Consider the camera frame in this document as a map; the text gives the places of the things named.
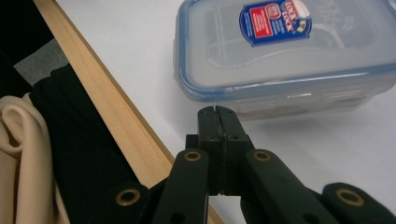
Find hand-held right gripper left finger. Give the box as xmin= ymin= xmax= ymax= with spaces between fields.
xmin=185 ymin=105 xmax=224 ymax=196

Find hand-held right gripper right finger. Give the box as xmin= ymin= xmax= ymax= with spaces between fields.
xmin=216 ymin=105 xmax=255 ymax=197

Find clear lidded container blue label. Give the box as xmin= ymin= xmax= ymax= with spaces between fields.
xmin=173 ymin=0 xmax=396 ymax=121

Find wooden table edge strip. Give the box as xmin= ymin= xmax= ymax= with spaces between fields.
xmin=32 ymin=0 xmax=225 ymax=224

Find black cloth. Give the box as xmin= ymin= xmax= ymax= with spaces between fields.
xmin=0 ymin=0 xmax=151 ymax=224

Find beige cloth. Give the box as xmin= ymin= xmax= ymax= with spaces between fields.
xmin=0 ymin=93 xmax=71 ymax=224

